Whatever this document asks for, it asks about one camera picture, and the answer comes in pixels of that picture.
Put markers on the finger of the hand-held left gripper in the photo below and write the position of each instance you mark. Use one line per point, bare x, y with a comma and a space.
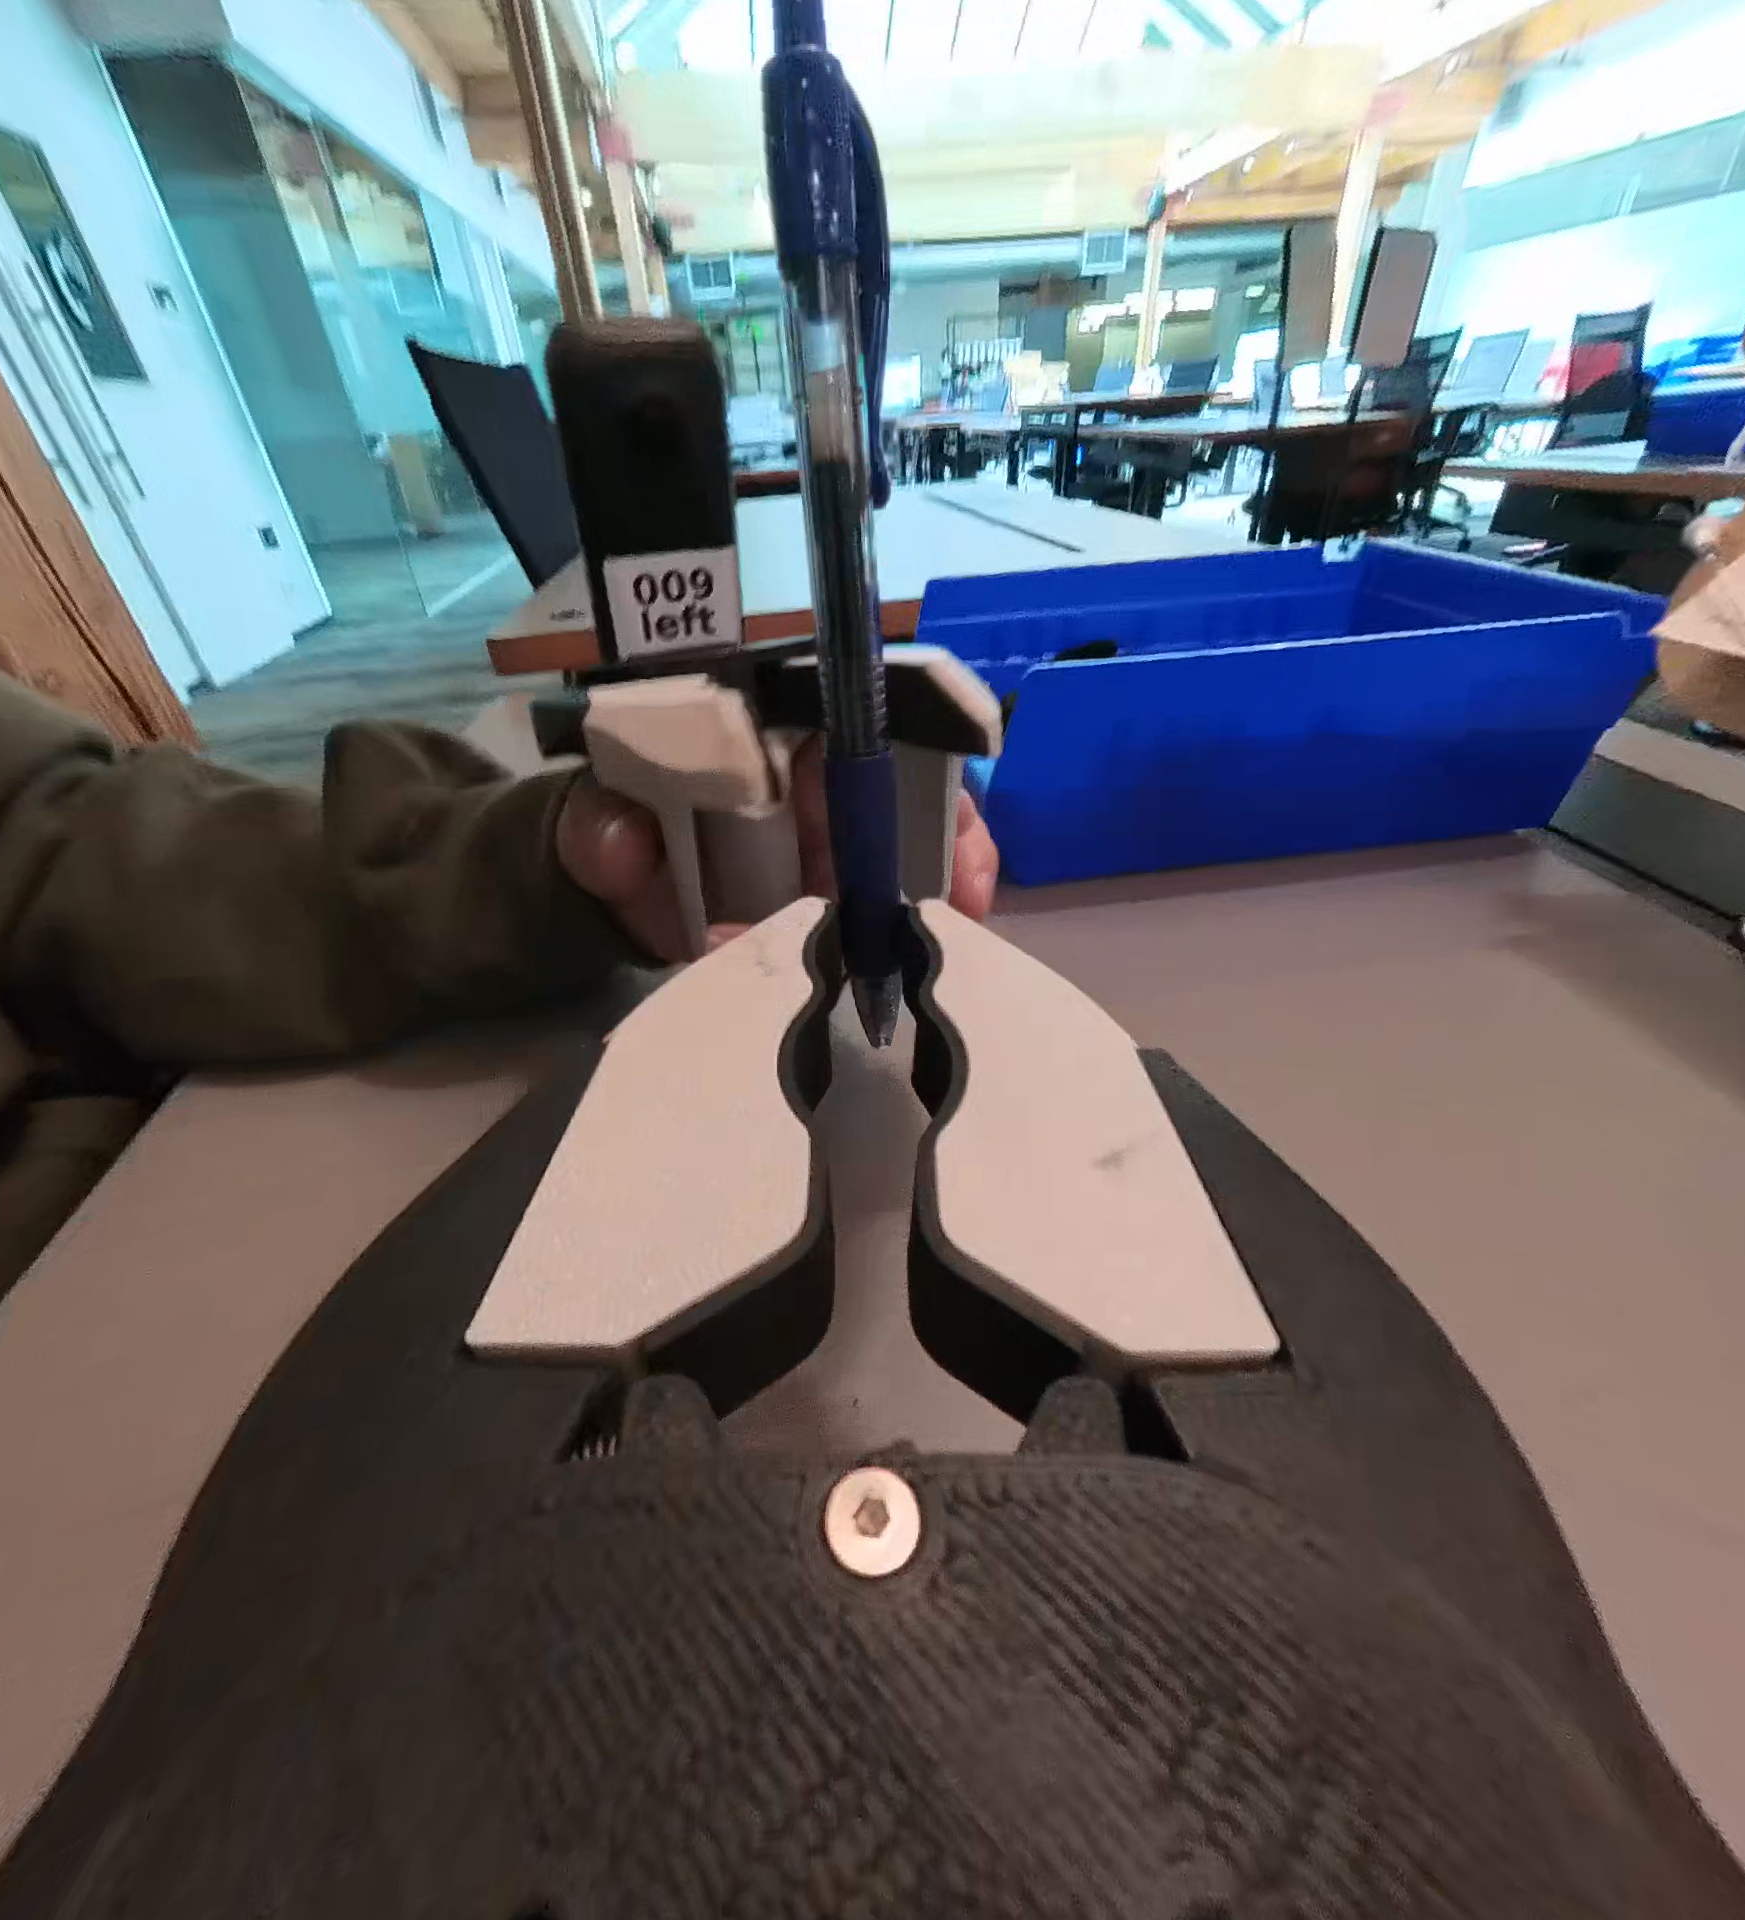
948, 698
679, 742

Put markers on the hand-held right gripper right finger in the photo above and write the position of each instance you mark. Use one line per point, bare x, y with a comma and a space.
1083, 1184

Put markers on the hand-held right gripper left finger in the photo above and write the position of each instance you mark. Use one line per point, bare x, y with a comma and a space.
649, 1184

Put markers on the blue ballpoint pen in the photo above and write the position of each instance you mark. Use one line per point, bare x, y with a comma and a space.
828, 451

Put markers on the blue plastic bin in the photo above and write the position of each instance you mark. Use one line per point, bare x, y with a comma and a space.
1264, 781

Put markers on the person's left forearm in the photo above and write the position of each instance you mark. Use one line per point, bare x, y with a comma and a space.
213, 902

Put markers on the person's left hand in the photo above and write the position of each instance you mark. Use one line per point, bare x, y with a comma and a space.
610, 870

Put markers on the metal column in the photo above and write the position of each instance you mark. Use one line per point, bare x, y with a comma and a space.
553, 149

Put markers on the black office chair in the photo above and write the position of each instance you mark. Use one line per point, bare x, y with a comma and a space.
1594, 391
1351, 451

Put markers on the brown backing board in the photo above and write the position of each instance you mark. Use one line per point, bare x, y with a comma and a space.
1711, 660

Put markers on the framed wall picture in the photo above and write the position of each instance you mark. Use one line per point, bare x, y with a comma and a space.
56, 247

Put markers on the wooden post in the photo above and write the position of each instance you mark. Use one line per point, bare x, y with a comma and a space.
3, 526

